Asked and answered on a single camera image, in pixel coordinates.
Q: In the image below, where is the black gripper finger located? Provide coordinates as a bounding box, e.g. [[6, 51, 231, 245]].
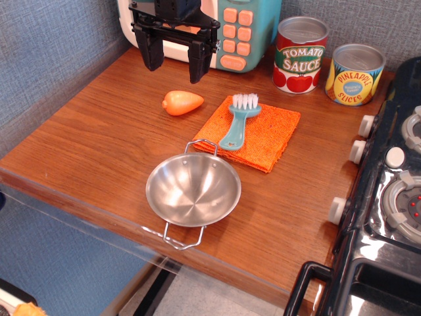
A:
[[187, 40, 217, 84], [134, 24, 164, 71]]

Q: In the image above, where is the orange toy carrot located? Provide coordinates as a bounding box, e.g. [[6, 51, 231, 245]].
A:
[[162, 90, 204, 116]]

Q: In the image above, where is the white stove knob bottom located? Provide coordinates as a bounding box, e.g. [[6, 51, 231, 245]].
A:
[[328, 197, 347, 225]]

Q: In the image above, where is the clear acrylic table guard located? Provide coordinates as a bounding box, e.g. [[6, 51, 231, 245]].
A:
[[0, 166, 325, 305]]

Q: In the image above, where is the silver metal pot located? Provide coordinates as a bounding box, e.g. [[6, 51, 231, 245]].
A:
[[145, 139, 241, 251]]

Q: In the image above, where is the toy microwave oven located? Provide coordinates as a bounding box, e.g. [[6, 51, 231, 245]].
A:
[[117, 0, 282, 73]]

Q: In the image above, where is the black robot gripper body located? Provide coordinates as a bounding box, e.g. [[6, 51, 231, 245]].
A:
[[129, 1, 220, 43]]

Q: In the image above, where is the tomato sauce can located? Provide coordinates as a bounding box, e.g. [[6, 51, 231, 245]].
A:
[[272, 16, 330, 94]]

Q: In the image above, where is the white stove knob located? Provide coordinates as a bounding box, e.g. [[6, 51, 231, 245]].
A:
[[328, 197, 347, 225], [349, 140, 366, 165], [358, 115, 376, 138]]

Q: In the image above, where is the orange folded cloth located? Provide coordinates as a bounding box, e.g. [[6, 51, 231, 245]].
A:
[[193, 95, 301, 173]]

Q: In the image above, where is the white stove knob middle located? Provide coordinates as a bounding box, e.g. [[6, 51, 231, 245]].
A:
[[349, 140, 366, 165]]

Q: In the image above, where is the black toy stove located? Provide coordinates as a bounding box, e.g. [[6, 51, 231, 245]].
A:
[[284, 57, 420, 315]]

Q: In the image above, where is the pineapple slices can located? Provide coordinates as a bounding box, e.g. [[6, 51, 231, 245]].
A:
[[325, 43, 386, 106]]

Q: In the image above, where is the white stove knob top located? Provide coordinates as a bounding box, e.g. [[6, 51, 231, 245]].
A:
[[358, 115, 376, 138]]

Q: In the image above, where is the teal dish brush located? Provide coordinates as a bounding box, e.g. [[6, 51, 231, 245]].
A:
[[219, 93, 262, 151]]

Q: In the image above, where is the orange plush object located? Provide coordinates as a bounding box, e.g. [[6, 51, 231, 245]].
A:
[[13, 302, 47, 316]]

